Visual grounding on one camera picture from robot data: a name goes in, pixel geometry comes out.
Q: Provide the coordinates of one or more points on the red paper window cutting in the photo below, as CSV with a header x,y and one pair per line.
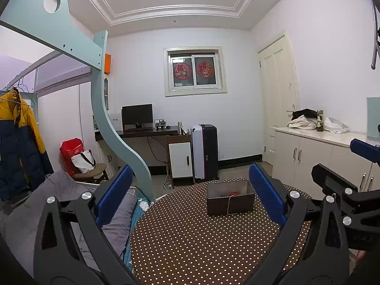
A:
x,y
182,71
205,69

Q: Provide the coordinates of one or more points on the white clothes pile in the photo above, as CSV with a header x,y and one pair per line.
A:
x,y
302,124

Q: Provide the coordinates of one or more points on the person's right forearm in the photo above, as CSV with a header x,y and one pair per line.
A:
x,y
360,256

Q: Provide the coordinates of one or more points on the white tote bag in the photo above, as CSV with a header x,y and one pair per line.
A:
x,y
83,161

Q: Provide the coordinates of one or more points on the dark wooden desk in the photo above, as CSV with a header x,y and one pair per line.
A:
x,y
142,132

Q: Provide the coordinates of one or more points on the clear plastic bag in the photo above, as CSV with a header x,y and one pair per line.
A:
x,y
335,124

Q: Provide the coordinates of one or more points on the cream door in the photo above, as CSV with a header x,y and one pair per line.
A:
x,y
276,101

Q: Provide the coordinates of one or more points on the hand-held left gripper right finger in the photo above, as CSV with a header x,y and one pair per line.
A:
x,y
267,193

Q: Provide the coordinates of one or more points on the metal box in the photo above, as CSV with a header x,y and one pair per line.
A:
x,y
218,206

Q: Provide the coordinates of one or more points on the glass bottle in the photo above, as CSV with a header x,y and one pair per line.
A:
x,y
319,124

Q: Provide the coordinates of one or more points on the black and white suitcase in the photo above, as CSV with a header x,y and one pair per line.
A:
x,y
207,151

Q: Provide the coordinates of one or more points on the grey blanket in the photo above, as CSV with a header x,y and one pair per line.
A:
x,y
20,222

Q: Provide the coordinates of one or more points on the black monitor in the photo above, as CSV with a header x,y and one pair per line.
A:
x,y
137,114

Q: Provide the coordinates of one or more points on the black garment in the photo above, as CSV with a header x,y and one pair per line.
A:
x,y
305,112

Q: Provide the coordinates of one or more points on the white framed window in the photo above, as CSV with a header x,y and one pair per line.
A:
x,y
194,89

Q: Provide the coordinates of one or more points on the grey metal pole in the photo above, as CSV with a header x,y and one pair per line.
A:
x,y
374,50

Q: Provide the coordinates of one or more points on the white box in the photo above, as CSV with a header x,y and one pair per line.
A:
x,y
115,122

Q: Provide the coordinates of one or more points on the yellow and navy jacket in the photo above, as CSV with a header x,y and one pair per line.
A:
x,y
17,142

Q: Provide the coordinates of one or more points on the teal bunk bed frame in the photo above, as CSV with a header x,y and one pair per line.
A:
x,y
80,44

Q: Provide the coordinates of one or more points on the brown dotted tablecloth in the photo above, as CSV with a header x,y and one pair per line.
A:
x,y
184,243

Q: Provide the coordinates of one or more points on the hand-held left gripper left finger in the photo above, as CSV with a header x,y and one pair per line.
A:
x,y
114,196

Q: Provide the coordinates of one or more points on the wooden chair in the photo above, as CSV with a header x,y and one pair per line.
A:
x,y
95,169

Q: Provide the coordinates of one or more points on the white door small cabinet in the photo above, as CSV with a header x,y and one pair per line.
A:
x,y
179,160

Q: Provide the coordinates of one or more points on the upright desk folders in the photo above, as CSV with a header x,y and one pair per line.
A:
x,y
182,128

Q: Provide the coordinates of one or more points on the blue patterned bed sheet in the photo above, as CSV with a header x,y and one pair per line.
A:
x,y
141,210

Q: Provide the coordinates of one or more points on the orange box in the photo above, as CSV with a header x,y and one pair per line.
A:
x,y
108,63

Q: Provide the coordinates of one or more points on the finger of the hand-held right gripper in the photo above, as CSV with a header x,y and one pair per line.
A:
x,y
322,173
363,150

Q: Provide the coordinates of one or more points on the red bag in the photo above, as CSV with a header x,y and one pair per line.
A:
x,y
71,148

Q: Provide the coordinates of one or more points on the teal glass panel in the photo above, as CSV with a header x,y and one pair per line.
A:
x,y
373,115

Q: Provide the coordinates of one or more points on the white sideboard cabinet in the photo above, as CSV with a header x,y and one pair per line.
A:
x,y
314,154

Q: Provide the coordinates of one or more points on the white glass door cabinet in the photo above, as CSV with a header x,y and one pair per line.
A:
x,y
106,92

